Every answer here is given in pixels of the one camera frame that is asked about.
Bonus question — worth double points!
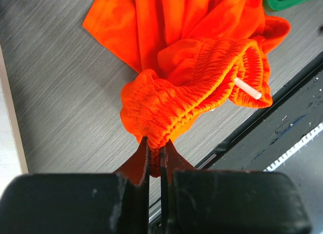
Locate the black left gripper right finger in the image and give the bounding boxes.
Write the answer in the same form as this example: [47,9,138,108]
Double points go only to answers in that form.
[160,142,312,233]

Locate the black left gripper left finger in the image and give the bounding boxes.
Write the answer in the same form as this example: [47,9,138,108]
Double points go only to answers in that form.
[1,138,150,233]

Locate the orange shorts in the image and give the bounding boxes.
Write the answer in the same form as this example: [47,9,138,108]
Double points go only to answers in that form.
[83,0,291,177]

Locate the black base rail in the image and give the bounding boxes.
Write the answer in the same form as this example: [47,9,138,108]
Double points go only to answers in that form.
[148,52,323,219]

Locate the white slotted cable duct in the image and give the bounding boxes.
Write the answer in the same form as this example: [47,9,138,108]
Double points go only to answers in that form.
[263,123,322,172]

